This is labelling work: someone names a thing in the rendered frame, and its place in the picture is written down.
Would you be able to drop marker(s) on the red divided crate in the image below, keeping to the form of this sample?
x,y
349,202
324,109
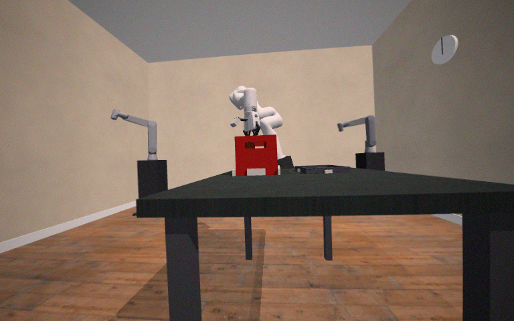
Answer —
x,y
256,158

